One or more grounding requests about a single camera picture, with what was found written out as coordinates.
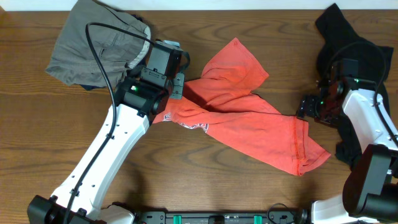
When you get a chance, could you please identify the red soccer t-shirt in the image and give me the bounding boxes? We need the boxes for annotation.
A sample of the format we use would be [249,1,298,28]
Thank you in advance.
[154,38,330,176]

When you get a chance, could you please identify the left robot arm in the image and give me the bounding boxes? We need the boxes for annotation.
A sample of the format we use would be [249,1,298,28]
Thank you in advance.
[27,40,189,223]

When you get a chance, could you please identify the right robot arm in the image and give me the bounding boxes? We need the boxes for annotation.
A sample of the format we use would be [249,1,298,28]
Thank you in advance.
[296,58,397,223]

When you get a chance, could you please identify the black t-shirt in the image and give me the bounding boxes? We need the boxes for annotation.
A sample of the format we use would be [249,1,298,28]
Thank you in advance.
[315,4,394,169]

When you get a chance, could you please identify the dark navy folded garment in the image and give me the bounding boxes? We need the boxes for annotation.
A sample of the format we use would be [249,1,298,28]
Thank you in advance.
[81,14,143,91]

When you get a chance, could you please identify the grey-brown folded shorts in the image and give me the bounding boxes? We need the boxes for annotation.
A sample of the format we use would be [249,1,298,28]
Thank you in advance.
[45,0,151,87]

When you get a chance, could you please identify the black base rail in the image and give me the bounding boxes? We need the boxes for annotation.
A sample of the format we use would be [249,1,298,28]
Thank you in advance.
[107,202,374,224]

